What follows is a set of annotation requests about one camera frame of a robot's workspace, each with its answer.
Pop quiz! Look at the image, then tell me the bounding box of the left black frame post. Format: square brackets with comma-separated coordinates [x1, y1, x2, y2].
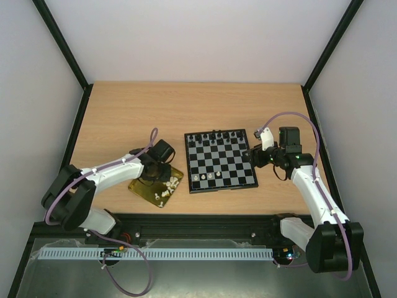
[32, 0, 91, 91]

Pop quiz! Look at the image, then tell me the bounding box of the white chess piece pile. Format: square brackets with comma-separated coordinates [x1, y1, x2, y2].
[161, 176, 179, 197]

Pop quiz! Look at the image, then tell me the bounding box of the black chess pieces row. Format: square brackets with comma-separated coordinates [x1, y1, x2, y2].
[184, 129, 249, 148]

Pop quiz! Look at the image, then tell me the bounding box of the black frame post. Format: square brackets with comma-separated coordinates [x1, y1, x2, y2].
[32, 0, 91, 91]
[303, 0, 364, 93]

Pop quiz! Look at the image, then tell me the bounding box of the gold metal tray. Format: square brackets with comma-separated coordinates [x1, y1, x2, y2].
[128, 167, 184, 208]

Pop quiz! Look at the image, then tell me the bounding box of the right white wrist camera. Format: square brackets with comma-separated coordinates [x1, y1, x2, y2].
[254, 127, 274, 151]

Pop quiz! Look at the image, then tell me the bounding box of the light blue slotted cable duct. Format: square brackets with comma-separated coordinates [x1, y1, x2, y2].
[37, 248, 274, 261]

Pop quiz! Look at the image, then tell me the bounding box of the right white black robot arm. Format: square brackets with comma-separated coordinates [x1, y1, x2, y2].
[244, 127, 364, 276]

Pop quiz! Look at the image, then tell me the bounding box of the right black frame post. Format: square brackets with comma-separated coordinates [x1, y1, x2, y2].
[303, 0, 364, 93]

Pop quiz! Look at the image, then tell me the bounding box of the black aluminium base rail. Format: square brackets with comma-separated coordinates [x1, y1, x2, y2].
[30, 212, 314, 246]

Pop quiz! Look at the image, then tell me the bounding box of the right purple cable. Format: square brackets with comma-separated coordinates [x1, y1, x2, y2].
[255, 112, 354, 281]

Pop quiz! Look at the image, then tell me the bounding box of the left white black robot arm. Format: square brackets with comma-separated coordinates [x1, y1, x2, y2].
[41, 139, 175, 235]

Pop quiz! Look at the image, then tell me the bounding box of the black grey chess board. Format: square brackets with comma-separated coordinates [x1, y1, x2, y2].
[184, 138, 258, 194]

